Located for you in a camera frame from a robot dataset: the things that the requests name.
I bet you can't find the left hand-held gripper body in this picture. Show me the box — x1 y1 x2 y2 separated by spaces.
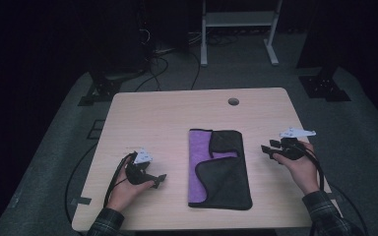
124 147 158 187

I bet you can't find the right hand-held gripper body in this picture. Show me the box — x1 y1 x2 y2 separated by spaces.
274 127 317 161

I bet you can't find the purple and dark grey towel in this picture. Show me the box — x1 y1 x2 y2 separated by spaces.
187 128 254 211

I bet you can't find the person's left hand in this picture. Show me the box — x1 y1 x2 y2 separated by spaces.
105 156 156 213

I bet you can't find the person's right hand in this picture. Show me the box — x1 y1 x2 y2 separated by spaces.
272 141 321 197

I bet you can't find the grey tape strip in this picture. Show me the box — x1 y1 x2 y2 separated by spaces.
70 196 94 207

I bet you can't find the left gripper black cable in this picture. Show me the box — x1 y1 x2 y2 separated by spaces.
102 151 138 208

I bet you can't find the black stand base plate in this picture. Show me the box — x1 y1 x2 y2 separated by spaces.
77 76 123 107
297 65 352 103

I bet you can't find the black floor cable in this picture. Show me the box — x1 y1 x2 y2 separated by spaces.
64 143 98 226

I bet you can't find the bundle of black floor cables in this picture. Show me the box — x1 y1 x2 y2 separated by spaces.
133 29 240 93

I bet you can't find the white metal desk frame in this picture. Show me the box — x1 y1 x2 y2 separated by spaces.
200 0 284 68

